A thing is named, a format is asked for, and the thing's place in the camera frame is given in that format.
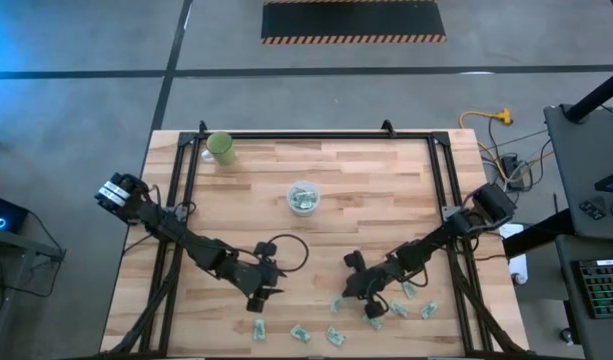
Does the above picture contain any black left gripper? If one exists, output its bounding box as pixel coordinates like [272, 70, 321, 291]
[220, 257, 288, 314]

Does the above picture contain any black desk leg bar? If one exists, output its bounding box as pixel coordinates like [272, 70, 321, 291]
[502, 208, 577, 260]

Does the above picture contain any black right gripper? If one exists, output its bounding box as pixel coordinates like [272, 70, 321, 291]
[341, 264, 402, 320]

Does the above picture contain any grey equipment stand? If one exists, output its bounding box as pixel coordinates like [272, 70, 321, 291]
[0, 227, 67, 360]

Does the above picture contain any black metal table frame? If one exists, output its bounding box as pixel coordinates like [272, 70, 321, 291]
[110, 130, 525, 359]

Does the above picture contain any backlit black keyboard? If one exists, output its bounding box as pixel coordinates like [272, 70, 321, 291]
[577, 257, 613, 321]

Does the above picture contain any green ceramic mug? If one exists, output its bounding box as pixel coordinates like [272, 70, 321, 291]
[201, 130, 240, 168]

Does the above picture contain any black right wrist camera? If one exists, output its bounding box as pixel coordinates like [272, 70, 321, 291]
[343, 251, 367, 271]

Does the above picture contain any black left camera cable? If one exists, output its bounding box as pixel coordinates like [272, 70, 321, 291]
[258, 233, 311, 274]

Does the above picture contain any dark keyboard desk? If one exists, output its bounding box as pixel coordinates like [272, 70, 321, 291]
[554, 233, 613, 360]

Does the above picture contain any black pole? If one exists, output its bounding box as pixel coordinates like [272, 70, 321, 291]
[564, 64, 613, 124]

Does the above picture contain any black device with blue light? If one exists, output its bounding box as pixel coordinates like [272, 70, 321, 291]
[0, 192, 31, 235]

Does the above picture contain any yellow extension cord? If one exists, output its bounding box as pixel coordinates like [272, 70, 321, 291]
[458, 107, 556, 184]

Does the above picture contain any grey desk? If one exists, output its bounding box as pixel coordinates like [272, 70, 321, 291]
[543, 102, 613, 241]

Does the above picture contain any black hazard-striped floor mat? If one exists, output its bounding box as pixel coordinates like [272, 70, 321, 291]
[260, 0, 448, 46]

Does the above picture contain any black power strip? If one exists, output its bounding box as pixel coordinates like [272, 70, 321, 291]
[500, 153, 526, 191]

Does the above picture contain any clear plastic cup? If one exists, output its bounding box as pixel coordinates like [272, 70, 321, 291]
[285, 180, 322, 218]

